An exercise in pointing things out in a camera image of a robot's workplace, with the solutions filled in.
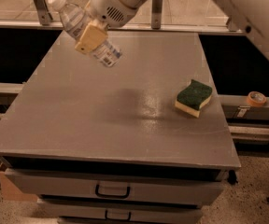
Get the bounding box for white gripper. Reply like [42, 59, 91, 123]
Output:
[75, 0, 137, 54]

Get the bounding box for clear plastic water bottle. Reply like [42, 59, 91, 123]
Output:
[48, 0, 121, 67]

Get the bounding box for green yellow sponge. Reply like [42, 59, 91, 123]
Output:
[175, 79, 213, 118]

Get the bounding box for orange tape roll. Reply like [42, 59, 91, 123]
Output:
[247, 91, 267, 107]

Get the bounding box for cardboard box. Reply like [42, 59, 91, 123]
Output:
[0, 164, 37, 203]

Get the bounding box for lower grey drawer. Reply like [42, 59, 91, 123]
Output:
[37, 199, 202, 224]

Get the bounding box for grey drawer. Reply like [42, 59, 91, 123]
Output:
[37, 199, 202, 224]
[6, 168, 223, 206]

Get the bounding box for upper grey drawer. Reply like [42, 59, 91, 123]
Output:
[6, 168, 223, 206]

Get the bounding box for left metal bracket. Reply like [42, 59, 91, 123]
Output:
[33, 0, 52, 26]

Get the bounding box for middle metal bracket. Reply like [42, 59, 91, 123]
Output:
[151, 0, 163, 29]

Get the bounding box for metal window rail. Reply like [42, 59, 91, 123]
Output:
[0, 19, 244, 35]

